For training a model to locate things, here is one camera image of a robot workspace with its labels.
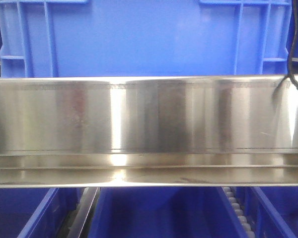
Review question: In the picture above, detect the light blue plastic bin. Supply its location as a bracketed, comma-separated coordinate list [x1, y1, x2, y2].
[0, 0, 292, 78]

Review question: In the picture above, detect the dark blue bin lower middle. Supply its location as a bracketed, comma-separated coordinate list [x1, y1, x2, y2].
[88, 187, 247, 238]

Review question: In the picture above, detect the dark blue bin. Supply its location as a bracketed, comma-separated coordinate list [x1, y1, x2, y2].
[88, 187, 247, 238]
[233, 186, 298, 238]
[0, 188, 83, 238]

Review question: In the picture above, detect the white roller track right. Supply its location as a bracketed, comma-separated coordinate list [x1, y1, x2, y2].
[222, 186, 255, 238]

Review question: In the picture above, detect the metal roller track left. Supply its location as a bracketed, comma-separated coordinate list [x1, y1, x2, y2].
[57, 187, 100, 238]

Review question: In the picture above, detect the dark blue bin lower right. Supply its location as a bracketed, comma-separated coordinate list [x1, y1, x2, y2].
[233, 186, 298, 238]

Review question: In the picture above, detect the dark blue bin lower left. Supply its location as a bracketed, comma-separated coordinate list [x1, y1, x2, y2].
[0, 188, 83, 238]

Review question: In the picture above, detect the stainless steel shelf rail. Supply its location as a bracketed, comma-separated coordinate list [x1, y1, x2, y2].
[0, 75, 298, 188]

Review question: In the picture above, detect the black cable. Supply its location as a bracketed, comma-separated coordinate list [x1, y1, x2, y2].
[287, 0, 298, 97]

